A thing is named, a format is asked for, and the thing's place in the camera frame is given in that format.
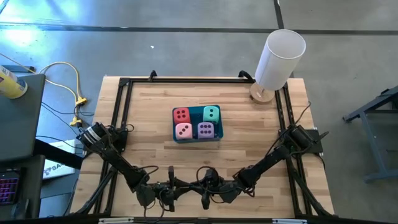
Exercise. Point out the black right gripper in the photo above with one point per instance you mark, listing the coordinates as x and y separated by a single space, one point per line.
227 193

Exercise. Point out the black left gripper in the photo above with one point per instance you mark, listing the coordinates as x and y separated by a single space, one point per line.
164 194

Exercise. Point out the large pink foam die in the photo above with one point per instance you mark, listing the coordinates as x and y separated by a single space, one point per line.
184 131

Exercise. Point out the large purple foam die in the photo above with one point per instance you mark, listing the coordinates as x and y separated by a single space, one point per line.
206 130

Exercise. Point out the large red foam die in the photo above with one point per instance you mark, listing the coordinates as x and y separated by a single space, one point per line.
182 116

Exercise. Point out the teal plastic tray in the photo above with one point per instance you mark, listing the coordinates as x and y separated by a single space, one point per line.
196 116

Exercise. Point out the large green foam die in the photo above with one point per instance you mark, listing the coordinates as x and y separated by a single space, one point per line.
211 114

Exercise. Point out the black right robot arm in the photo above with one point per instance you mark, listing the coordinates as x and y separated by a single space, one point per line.
267 161

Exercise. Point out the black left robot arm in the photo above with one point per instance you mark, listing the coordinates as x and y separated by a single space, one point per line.
118 161

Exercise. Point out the silver aluminium bar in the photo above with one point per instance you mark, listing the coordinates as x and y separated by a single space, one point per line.
289 221
115 220

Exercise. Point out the white printed box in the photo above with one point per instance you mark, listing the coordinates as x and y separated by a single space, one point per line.
57 166

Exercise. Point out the white shade wooden base lamp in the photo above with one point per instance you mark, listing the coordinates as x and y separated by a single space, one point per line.
280 59

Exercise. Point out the backlit keyboard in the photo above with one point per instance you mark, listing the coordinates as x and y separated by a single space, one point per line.
7 189

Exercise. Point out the grey desk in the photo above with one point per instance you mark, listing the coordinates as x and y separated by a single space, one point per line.
18 118

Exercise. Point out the blue-grey metal stand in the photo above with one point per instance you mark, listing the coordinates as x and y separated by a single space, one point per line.
373 137

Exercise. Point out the yellow cylindrical canister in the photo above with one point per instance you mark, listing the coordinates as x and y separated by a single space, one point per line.
11 85

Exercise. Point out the black aluminium table frame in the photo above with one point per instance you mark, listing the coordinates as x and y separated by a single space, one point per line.
202 80

